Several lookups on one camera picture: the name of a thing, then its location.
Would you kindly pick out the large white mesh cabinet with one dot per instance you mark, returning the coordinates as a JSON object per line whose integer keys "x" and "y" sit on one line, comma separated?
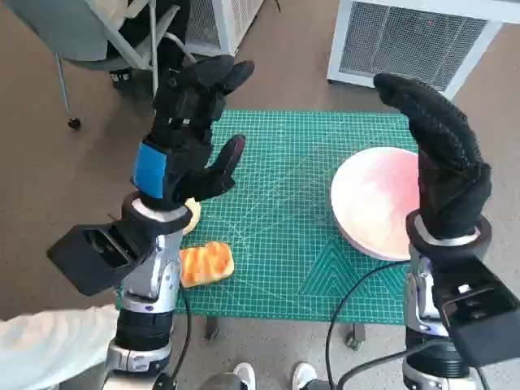
{"x": 406, "y": 40}

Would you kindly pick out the green cutting mat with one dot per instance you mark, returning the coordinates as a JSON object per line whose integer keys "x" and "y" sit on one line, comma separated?
{"x": 276, "y": 203}

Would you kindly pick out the round toy bread bun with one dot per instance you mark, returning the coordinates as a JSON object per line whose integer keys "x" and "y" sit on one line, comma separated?
{"x": 195, "y": 215}

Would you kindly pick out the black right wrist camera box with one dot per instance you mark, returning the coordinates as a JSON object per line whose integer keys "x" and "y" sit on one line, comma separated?
{"x": 483, "y": 325}

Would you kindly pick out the table leg with caster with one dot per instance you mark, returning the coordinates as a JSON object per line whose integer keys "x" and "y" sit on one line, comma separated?
{"x": 356, "y": 335}
{"x": 212, "y": 327}

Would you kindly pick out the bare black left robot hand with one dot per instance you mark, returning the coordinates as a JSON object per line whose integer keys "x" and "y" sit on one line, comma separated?
{"x": 183, "y": 162}

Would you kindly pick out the cream cushion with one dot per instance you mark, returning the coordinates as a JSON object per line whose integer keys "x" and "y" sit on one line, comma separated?
{"x": 109, "y": 12}

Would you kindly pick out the rectangular toy bread loaf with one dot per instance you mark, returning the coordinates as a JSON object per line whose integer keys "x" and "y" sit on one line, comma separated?
{"x": 207, "y": 264}

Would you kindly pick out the grey chair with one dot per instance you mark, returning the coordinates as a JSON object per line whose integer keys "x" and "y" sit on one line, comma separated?
{"x": 48, "y": 24}

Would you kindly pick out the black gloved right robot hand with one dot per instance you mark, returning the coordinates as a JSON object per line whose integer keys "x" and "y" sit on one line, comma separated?
{"x": 447, "y": 170}

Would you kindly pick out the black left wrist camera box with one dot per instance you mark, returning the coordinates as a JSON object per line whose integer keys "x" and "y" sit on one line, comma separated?
{"x": 93, "y": 260}

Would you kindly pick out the pink bowl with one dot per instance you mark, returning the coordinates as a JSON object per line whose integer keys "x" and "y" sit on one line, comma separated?
{"x": 365, "y": 195}

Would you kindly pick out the person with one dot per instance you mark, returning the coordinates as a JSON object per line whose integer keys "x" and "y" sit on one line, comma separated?
{"x": 170, "y": 24}

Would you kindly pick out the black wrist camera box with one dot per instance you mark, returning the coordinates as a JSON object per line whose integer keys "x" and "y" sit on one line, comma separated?
{"x": 483, "y": 325}
{"x": 93, "y": 260}

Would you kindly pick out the white fabric with red print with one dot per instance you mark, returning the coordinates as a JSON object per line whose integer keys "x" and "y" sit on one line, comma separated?
{"x": 48, "y": 349}

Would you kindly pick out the small white mesh cabinet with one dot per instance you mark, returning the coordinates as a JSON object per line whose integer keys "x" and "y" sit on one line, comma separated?
{"x": 227, "y": 24}

